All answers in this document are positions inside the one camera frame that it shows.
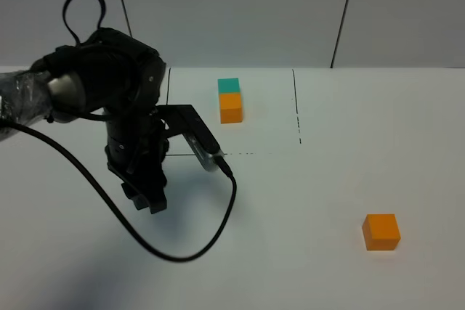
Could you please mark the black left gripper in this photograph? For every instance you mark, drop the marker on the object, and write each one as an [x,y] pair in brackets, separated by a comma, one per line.
[135,151]

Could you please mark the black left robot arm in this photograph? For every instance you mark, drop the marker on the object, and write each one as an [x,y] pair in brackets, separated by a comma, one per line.
[112,78]

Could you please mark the template orange block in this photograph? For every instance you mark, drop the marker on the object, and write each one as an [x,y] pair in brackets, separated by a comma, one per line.
[231,108]

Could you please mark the template teal block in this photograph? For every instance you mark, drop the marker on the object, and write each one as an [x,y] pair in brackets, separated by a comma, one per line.
[228,85]

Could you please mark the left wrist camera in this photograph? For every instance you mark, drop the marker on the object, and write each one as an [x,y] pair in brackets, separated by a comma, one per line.
[184,120]

